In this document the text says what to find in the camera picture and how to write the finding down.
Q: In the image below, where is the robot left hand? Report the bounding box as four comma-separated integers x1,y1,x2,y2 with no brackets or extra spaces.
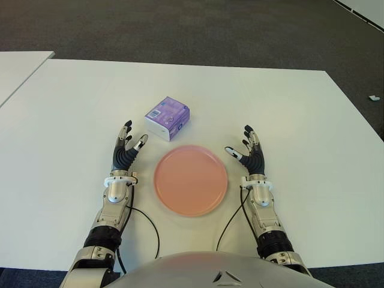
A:
110,119,149,172

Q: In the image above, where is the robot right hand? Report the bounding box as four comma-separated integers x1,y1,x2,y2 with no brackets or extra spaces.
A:
224,124,266,175

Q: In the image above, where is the purple tissue paper pack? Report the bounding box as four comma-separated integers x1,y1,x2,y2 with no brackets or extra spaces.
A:
144,96,191,142

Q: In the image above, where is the pink round plate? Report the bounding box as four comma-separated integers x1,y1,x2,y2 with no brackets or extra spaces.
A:
153,145,229,217

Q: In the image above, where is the silver robot torso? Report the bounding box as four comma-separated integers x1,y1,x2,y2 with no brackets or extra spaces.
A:
112,251,319,288

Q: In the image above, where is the adjacent white table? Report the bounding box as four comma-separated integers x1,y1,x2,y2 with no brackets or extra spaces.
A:
0,50,56,107

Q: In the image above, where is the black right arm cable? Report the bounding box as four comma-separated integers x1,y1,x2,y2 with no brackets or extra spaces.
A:
215,185,260,252

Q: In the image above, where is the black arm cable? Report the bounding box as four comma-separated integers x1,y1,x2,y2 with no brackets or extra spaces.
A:
115,182,160,274
215,185,260,252

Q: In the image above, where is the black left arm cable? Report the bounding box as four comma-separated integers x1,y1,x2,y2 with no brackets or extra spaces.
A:
115,182,160,274

